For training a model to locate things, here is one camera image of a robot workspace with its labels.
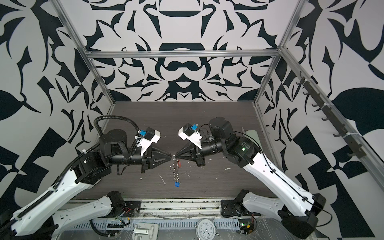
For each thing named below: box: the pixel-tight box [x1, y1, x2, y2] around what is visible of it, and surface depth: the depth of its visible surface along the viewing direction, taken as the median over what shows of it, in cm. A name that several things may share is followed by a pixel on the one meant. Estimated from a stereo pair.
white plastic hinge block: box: [132, 222, 159, 240], surface depth 69 cm
